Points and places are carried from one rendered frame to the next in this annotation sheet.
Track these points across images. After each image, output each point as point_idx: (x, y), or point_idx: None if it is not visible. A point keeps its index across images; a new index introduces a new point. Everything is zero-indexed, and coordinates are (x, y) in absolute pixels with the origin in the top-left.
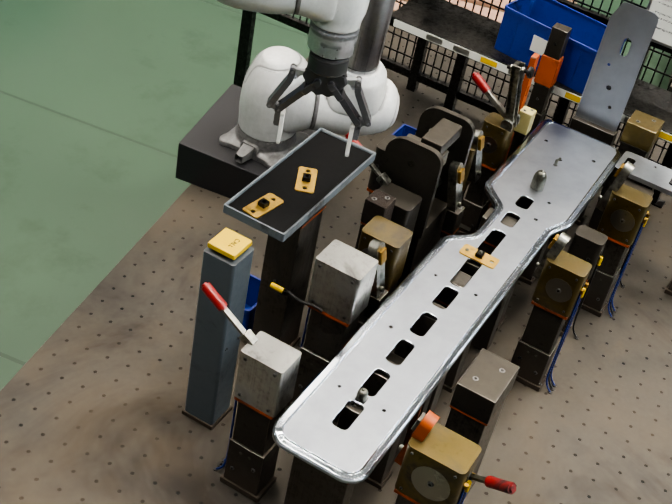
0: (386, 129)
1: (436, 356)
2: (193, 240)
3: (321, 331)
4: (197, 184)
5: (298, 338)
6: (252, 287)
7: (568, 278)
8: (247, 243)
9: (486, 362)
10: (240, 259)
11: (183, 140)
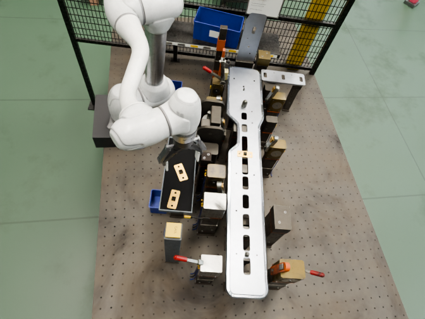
0: None
1: (258, 215)
2: (121, 176)
3: (209, 220)
4: (106, 147)
5: None
6: (159, 192)
7: (279, 150)
8: (180, 226)
9: (278, 211)
10: (181, 234)
11: (93, 135)
